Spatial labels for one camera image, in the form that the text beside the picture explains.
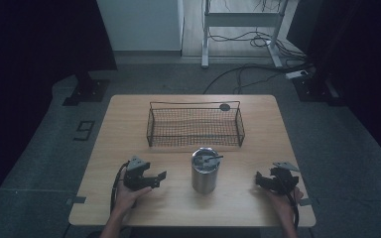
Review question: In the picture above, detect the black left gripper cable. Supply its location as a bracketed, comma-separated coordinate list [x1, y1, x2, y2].
[109, 160, 131, 214]

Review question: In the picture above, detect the tangle of floor cables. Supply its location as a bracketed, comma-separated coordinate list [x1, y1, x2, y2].
[207, 30, 310, 62]

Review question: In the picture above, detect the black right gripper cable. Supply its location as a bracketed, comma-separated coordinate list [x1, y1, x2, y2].
[279, 178, 302, 230]

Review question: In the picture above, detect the white cabinet panel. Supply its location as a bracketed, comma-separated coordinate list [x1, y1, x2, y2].
[95, 0, 186, 53]

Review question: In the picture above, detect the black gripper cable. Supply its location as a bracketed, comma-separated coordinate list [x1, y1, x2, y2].
[109, 160, 131, 214]
[279, 178, 302, 230]

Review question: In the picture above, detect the person's right hand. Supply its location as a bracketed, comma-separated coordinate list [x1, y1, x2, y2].
[265, 185, 305, 220]

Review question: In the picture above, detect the black wire mesh basket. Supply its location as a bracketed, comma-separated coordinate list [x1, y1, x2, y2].
[146, 100, 246, 149]

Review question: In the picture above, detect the white power strip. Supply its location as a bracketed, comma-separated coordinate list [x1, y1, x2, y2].
[285, 69, 310, 80]

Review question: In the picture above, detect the dark curtain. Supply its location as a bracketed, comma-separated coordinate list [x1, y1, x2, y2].
[287, 0, 381, 165]
[0, 0, 119, 221]

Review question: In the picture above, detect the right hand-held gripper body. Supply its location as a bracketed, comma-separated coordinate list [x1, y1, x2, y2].
[265, 161, 301, 196]

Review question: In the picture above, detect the person's left hand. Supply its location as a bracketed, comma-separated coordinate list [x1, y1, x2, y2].
[113, 172, 153, 216]

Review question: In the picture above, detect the long black floor cable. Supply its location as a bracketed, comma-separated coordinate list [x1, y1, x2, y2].
[202, 62, 314, 96]

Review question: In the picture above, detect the steel tumbler cup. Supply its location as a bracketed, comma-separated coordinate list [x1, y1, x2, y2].
[190, 147, 224, 195]

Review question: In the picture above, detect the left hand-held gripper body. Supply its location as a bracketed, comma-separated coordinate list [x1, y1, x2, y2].
[122, 155, 157, 191]

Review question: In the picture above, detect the black stand base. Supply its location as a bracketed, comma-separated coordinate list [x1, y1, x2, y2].
[62, 70, 111, 107]
[292, 72, 345, 107]

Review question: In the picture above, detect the white metal desk frame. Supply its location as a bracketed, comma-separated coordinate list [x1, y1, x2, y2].
[200, 0, 291, 69]

